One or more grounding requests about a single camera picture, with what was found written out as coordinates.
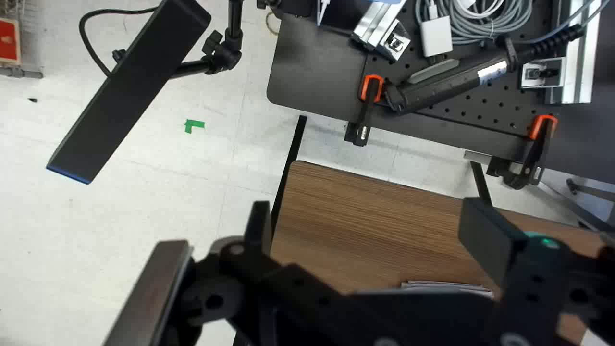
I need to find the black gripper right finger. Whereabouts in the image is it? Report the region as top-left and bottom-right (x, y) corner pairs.
(457, 199), (529, 291)

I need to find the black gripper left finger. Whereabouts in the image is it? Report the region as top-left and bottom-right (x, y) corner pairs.
(104, 241), (192, 346)

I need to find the orange black clamp right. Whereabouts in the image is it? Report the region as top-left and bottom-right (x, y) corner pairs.
(486, 114), (559, 191)

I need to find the orange black clamp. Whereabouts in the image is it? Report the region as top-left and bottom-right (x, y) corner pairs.
(486, 114), (559, 191)
(344, 74), (386, 147)

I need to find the orange black clamp left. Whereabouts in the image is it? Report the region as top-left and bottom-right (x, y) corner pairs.
(344, 74), (386, 147)

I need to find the white power adapter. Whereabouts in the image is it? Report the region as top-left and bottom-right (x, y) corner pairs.
(421, 18), (454, 59)

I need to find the green tape mark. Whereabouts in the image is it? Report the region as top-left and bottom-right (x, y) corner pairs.
(185, 120), (206, 135)

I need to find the black perforated breadboard table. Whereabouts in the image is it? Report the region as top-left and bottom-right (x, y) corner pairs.
(258, 0), (615, 189)

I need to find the red box on shelf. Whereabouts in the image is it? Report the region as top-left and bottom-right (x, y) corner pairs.
(0, 18), (21, 64)

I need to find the silver aluminium extrusion rail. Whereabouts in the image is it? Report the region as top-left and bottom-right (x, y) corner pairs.
(548, 0), (607, 107)

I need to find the coiled grey cable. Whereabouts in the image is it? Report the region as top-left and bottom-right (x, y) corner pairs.
(413, 0), (534, 47)

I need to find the silver metal bracket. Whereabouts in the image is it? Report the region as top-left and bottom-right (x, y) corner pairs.
(352, 0), (411, 62)

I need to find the black stereo camera bar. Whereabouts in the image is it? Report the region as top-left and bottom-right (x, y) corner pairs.
(46, 0), (211, 185)

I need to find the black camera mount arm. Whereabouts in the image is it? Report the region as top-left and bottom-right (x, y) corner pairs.
(173, 0), (244, 80)

